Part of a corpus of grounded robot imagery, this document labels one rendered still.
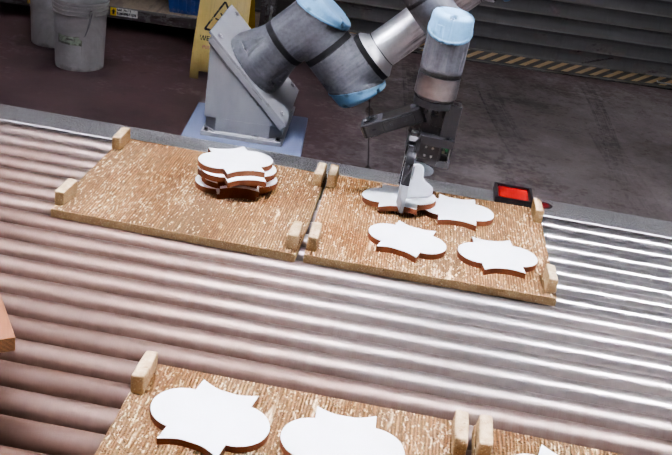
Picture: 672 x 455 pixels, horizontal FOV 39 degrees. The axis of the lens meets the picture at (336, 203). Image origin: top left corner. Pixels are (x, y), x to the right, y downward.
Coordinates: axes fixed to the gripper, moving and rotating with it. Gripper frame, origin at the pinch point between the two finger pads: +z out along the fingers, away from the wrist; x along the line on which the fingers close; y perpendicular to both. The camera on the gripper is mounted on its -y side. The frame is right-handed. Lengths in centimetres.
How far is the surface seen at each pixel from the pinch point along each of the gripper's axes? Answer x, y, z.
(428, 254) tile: -19.9, 6.0, 0.6
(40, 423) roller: -74, -38, 6
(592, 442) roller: -58, 29, 3
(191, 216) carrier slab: -19.0, -34.0, 3.3
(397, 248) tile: -20.0, 0.8, 0.6
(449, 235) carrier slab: -9.2, 9.7, 1.2
